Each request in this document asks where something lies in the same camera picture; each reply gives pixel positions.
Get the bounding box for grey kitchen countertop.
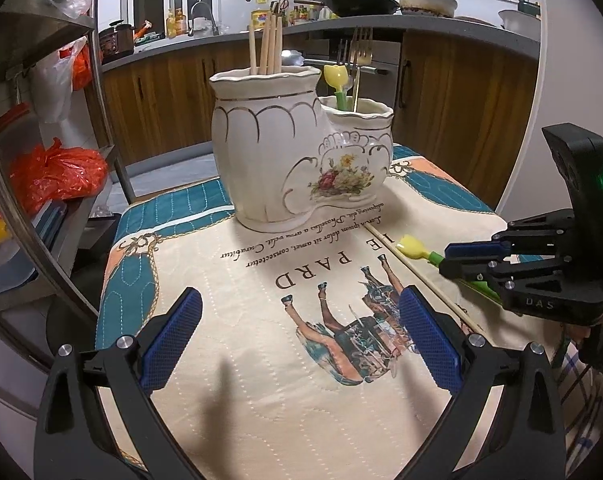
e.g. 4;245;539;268
102;15;542;73

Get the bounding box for black wok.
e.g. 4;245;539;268
294;0;399;17

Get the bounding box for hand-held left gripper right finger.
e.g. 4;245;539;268
399;285;567;480

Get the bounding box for small red plastic bag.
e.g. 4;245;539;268
59;42;92;91

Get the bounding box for metal shelf rack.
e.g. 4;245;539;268
0;0;137;376

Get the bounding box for built-in oven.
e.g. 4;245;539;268
282;37;402;111

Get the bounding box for white floral ceramic utensil holder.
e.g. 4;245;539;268
209;65;395;233

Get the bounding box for printed teal-bordered table mat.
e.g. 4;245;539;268
94;142;572;480

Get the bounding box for white plastic bag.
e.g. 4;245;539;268
32;35;90;123

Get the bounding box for sauce bottles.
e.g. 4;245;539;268
289;4;332;26

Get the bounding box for kitchen faucet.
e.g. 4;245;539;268
189;1;220;37

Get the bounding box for white cooking pot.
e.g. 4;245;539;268
396;0;458;18

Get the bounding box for yellow spatula with green handle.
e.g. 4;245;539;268
395;233;502;303
323;64;352;111

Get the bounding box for wooden kitchen cabinets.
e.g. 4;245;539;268
102;30;539;211

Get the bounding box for silver fork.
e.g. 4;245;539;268
336;38;353;73

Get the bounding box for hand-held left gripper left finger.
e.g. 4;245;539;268
34;287;205;480

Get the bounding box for white bowl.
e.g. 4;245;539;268
499;9;541;36

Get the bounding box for dark pressure cooker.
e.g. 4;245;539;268
98;20;135;61

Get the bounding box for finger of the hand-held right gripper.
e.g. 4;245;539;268
438;259;577;306
444;210;577;262

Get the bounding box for person's plaid clothing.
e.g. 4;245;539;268
556;335;603;471

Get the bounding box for large red plastic bag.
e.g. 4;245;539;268
12;137;110;216

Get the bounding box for yellow oil bottles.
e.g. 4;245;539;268
166;8;188;38

